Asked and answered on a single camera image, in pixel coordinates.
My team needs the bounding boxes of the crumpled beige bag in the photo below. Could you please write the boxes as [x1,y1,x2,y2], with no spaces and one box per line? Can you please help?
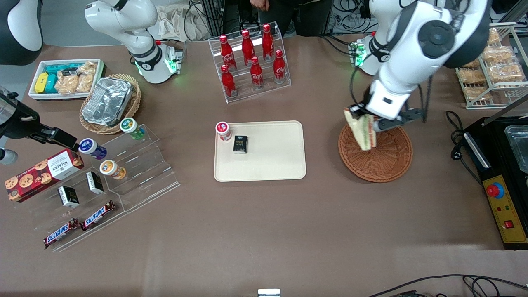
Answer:
[148,4,211,42]

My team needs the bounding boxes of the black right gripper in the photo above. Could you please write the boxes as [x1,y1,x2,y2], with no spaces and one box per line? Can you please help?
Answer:
[0,92,80,152]

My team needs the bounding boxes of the small black white box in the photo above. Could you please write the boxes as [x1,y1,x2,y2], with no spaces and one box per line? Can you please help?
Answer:
[58,186,80,208]
[85,171,104,195]

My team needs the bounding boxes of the red capped small jar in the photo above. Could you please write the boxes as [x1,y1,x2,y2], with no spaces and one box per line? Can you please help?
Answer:
[215,121,232,142]

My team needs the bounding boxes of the black arm base cables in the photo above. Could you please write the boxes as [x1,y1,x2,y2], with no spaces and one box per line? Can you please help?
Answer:
[320,0,376,56]

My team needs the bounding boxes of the clear bag of crackers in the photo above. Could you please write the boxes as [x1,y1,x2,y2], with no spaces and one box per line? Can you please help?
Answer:
[76,61,98,93]
[55,70,79,95]

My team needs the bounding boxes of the orange jar with white cap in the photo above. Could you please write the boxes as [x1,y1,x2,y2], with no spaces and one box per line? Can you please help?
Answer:
[99,160,127,180]

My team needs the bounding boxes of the wire snack rack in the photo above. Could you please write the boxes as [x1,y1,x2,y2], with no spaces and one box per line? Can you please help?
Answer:
[455,23,528,110]

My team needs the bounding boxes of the black cable bundle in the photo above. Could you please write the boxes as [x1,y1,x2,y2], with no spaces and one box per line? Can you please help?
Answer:
[367,273,528,297]

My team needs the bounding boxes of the triangular sandwich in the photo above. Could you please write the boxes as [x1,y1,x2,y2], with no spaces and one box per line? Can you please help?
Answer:
[344,109,377,151]

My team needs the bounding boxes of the person in dark clothes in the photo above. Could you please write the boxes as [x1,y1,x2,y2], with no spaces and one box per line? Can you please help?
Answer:
[258,0,333,38]

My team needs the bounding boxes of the black left wrist camera bar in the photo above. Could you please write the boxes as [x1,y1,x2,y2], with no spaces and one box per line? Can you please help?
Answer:
[375,108,425,133]

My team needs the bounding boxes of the red Walkers cookie box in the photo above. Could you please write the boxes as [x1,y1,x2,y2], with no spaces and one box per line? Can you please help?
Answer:
[5,148,85,203]

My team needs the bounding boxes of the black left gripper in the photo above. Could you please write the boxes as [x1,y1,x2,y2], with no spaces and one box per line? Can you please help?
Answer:
[345,103,378,132]

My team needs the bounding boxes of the yellow small box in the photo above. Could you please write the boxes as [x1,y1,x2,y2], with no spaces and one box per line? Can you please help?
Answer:
[34,73,49,94]

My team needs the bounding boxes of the white plastic bin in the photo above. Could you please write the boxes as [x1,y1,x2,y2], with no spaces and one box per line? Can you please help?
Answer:
[28,59,106,101]

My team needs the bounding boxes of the clear acrylic bottle rack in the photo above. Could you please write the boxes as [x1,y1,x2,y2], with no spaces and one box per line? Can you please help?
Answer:
[208,21,292,104]

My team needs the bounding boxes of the green capped jar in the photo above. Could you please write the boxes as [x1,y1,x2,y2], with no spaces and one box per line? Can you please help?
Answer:
[120,118,146,140]

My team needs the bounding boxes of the cream plastic tray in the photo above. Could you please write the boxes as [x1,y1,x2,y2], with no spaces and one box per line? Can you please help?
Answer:
[214,120,307,182]

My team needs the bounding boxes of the yellow control panel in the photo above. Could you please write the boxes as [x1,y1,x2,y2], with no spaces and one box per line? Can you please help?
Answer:
[483,175,528,245]

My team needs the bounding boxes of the round brown wicker basket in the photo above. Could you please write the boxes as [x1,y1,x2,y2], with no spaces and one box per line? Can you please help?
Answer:
[338,122,413,183]

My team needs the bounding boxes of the black power cable with plug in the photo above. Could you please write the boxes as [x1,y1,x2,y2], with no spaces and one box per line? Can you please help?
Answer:
[445,111,483,186]

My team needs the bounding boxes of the black metal frame post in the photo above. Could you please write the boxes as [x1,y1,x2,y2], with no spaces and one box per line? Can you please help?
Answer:
[202,0,226,38]

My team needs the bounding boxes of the red cola bottle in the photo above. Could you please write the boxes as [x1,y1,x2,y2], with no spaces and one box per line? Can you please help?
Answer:
[241,30,255,66]
[221,65,237,98]
[219,35,238,71]
[262,24,275,62]
[250,56,264,90]
[273,49,287,84]

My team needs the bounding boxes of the blue capped purple jar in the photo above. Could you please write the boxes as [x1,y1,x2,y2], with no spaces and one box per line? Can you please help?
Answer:
[78,138,107,160]

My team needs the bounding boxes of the long teal box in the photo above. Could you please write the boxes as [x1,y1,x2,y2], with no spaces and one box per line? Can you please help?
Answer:
[45,63,81,75]

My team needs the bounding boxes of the aluminium foil tray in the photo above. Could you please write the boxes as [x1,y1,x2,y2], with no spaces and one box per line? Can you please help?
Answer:
[93,77,133,127]

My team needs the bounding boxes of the clear acrylic step display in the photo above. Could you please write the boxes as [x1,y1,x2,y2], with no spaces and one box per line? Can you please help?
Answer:
[25,124,181,253]

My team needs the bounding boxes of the steel pan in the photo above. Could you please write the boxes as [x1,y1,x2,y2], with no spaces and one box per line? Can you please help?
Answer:
[504,125,528,174]

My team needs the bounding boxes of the black machine housing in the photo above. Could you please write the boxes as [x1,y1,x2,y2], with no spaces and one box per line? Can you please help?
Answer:
[462,117,528,250]

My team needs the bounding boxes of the oval light wicker basket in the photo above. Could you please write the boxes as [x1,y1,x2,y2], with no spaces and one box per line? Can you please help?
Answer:
[80,73,142,135]

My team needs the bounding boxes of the Snickers bar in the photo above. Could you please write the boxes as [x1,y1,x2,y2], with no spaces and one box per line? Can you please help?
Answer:
[43,218,81,249]
[81,200,116,231]

